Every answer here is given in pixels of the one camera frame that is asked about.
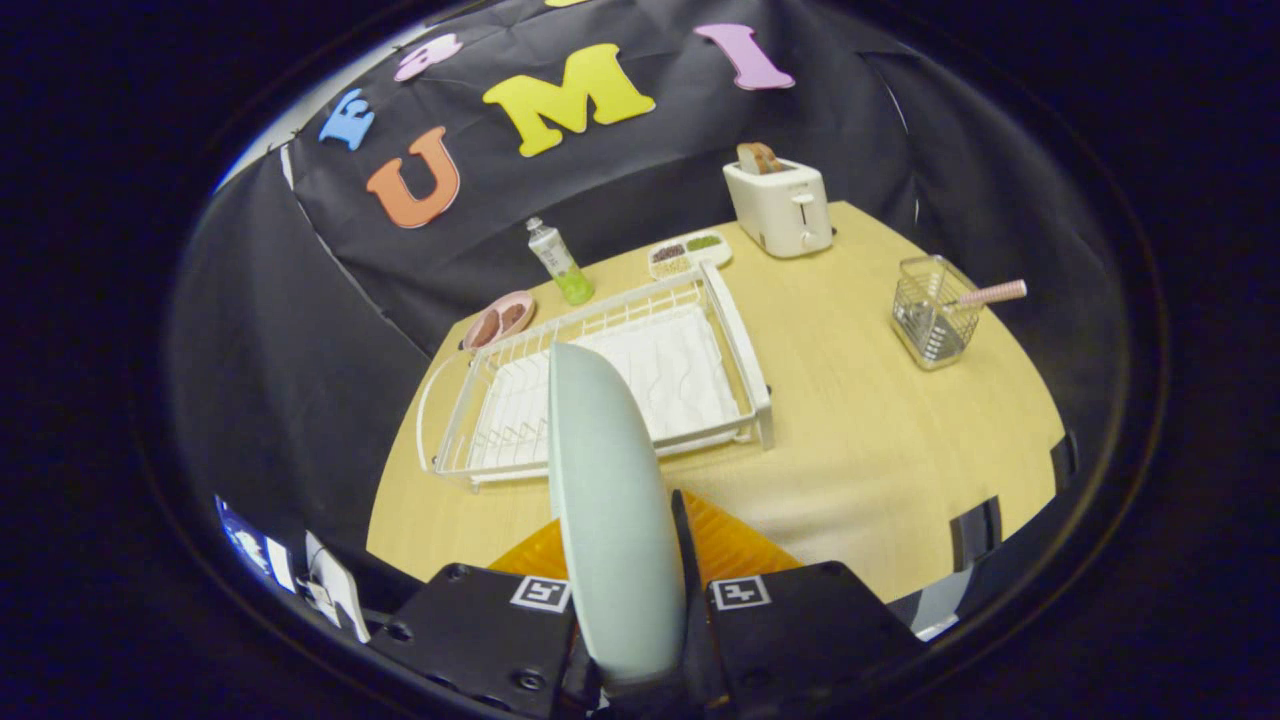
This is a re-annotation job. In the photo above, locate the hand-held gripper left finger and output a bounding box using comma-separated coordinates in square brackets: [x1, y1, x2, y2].
[368, 518, 601, 720]

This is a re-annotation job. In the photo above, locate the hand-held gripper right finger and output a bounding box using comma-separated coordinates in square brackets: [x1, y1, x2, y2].
[668, 488, 926, 716]

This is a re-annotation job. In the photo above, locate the pale green plate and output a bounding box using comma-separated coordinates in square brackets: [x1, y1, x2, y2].
[547, 341, 689, 691]

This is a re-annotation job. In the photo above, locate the white wire dish rack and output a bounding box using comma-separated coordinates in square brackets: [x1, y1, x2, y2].
[416, 262, 776, 491]

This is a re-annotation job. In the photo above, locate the metal wire basket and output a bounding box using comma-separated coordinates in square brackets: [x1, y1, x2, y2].
[891, 255, 986, 372]

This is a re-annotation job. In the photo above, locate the pink striped handle spoon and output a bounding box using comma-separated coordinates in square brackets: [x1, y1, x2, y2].
[925, 279, 1029, 346]

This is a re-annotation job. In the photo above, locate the pink plate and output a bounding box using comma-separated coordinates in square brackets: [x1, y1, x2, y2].
[461, 290, 538, 351]

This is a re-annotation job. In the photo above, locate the white paper sheet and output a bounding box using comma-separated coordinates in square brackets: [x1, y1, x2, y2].
[300, 530, 371, 644]

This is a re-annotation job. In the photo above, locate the black table edge clamp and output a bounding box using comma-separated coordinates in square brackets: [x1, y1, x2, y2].
[948, 497, 1003, 573]
[1048, 432, 1079, 493]

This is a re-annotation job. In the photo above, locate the black backdrop cloth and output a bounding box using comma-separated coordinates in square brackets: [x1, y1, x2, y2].
[165, 0, 1136, 641]

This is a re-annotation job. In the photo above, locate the white divided seed tray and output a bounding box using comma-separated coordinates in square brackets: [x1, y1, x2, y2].
[647, 231, 733, 280]

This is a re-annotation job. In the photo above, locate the clear bottle with green liquid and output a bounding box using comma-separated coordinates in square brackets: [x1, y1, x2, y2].
[526, 217, 596, 307]

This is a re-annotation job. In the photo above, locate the white toaster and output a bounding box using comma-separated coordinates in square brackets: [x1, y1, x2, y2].
[722, 158, 835, 260]

